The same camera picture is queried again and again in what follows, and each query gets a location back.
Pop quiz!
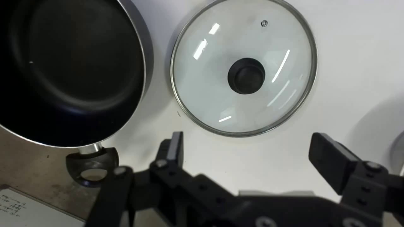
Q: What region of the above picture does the glass lid with black knob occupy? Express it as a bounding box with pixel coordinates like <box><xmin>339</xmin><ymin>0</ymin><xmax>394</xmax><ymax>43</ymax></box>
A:
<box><xmin>169</xmin><ymin>0</ymin><xmax>318</xmax><ymax>139</ymax></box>

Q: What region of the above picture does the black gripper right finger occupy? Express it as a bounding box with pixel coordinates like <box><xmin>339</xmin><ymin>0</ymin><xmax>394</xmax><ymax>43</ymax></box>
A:
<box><xmin>308</xmin><ymin>132</ymin><xmax>388</xmax><ymax>227</ymax></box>

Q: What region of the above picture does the black pot with loop handles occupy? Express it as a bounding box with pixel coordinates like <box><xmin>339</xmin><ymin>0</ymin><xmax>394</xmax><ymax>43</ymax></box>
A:
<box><xmin>0</xmin><ymin>0</ymin><xmax>149</xmax><ymax>189</ymax></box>

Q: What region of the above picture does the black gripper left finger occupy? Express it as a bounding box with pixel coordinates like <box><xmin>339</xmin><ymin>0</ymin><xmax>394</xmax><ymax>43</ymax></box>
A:
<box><xmin>150</xmin><ymin>130</ymin><xmax>231</xmax><ymax>204</ymax></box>

